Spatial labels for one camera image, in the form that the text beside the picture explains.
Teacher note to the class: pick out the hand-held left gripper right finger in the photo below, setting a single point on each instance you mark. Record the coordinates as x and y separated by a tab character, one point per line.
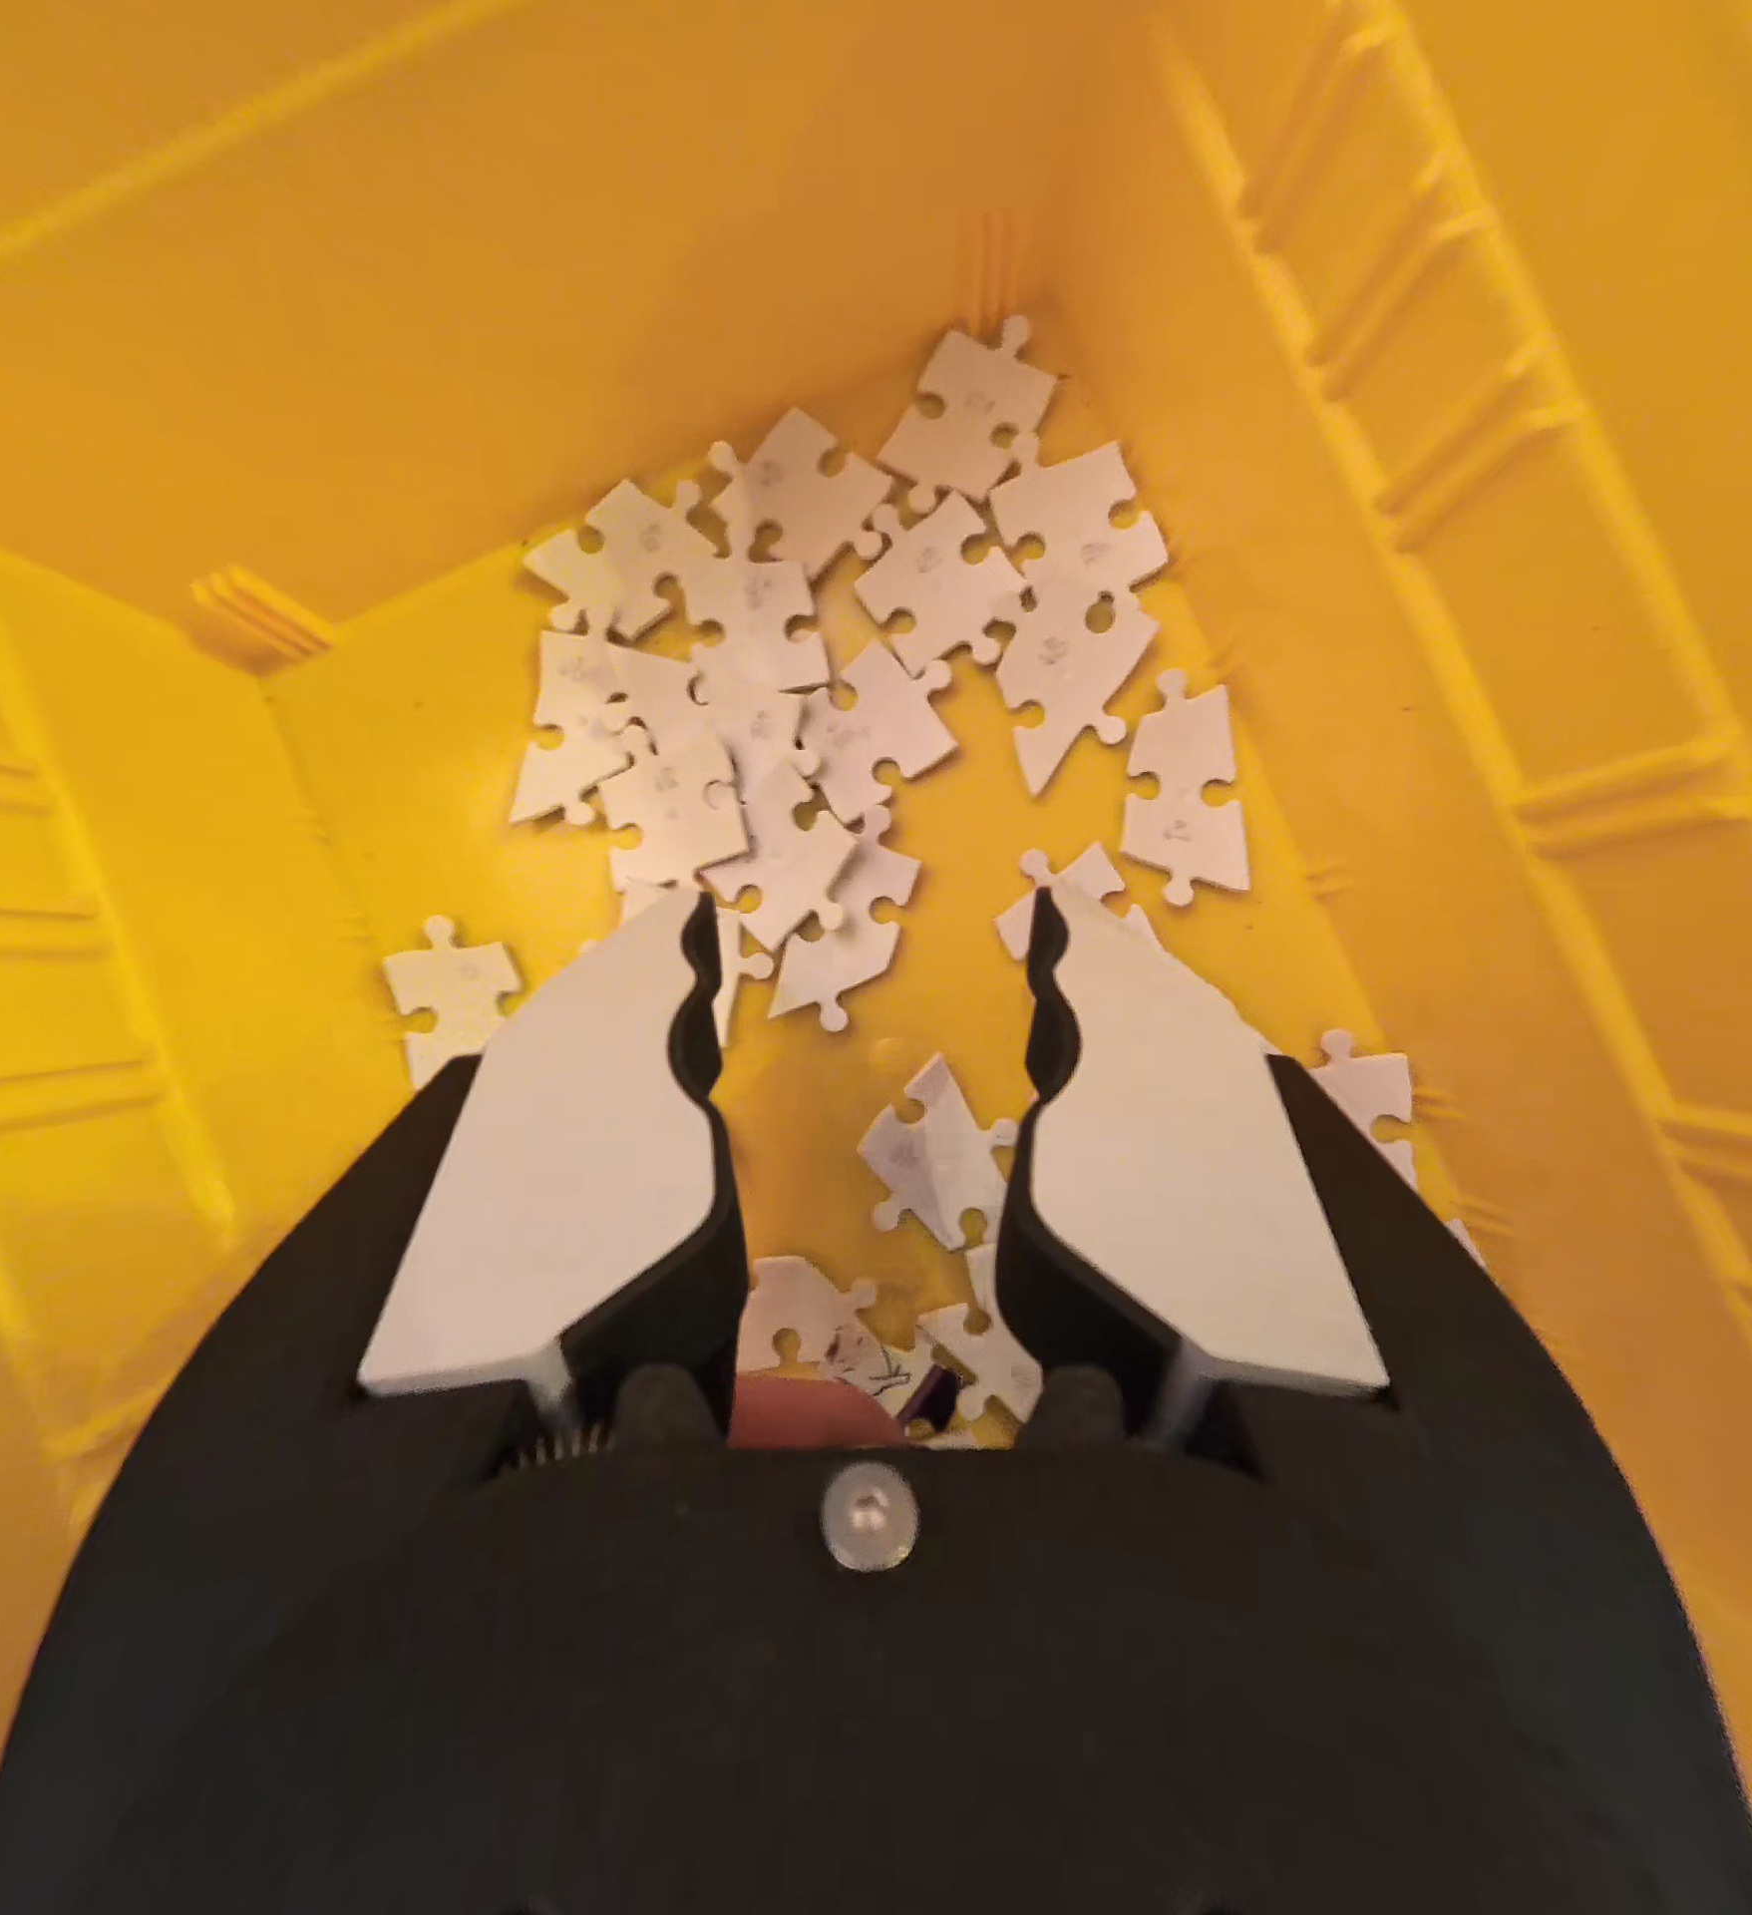
1190	1212

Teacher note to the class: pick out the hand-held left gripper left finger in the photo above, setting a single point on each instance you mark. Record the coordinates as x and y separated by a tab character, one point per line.
561	1198

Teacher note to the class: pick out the pile of white puzzle pieces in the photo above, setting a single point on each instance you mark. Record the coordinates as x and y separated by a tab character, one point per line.
771	614

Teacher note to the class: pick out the yellow plastic bin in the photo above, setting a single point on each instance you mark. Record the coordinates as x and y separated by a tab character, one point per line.
367	300

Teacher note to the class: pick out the colourful puzzle piece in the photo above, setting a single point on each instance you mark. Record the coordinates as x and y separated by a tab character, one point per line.
929	1395

